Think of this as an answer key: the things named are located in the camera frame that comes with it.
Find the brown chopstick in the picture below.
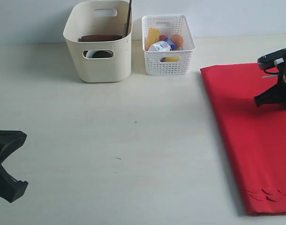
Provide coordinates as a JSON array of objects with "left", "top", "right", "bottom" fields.
[{"left": 124, "top": 0, "right": 132, "bottom": 37}]

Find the yellow lemon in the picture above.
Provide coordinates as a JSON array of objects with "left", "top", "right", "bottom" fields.
[{"left": 161, "top": 57, "right": 180, "bottom": 62}]

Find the round wooden plate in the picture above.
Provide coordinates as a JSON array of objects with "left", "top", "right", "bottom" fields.
[{"left": 78, "top": 35, "right": 122, "bottom": 42}]

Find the stainless steel cup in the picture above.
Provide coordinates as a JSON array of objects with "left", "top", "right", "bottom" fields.
[{"left": 92, "top": 50, "right": 113, "bottom": 58}]

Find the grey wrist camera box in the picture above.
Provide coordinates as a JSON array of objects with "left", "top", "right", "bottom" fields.
[{"left": 257, "top": 48, "right": 286, "bottom": 70}]

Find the blue white milk carton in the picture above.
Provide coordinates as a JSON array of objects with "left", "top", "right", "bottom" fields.
[{"left": 148, "top": 38, "right": 177, "bottom": 52}]

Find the pale green ceramic bowl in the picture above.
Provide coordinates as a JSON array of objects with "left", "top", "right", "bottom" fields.
[{"left": 86, "top": 50, "right": 94, "bottom": 59}]

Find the yellow cheese wedge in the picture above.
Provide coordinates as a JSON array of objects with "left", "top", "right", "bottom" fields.
[{"left": 146, "top": 28, "right": 160, "bottom": 49}]

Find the cream plastic bin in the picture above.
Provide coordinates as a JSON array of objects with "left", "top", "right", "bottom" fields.
[{"left": 63, "top": 0, "right": 132, "bottom": 83}]

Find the red tablecloth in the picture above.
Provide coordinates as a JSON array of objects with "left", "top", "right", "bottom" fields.
[{"left": 201, "top": 63, "right": 286, "bottom": 215}]

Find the red grilled sausage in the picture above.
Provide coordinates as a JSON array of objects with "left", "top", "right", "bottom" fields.
[{"left": 159, "top": 35, "right": 167, "bottom": 41}]

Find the white perforated plastic basket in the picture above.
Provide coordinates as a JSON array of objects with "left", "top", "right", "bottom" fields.
[{"left": 142, "top": 15, "right": 196, "bottom": 75}]

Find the brown egg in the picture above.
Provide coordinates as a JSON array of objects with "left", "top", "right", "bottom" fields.
[{"left": 171, "top": 34, "right": 184, "bottom": 48}]

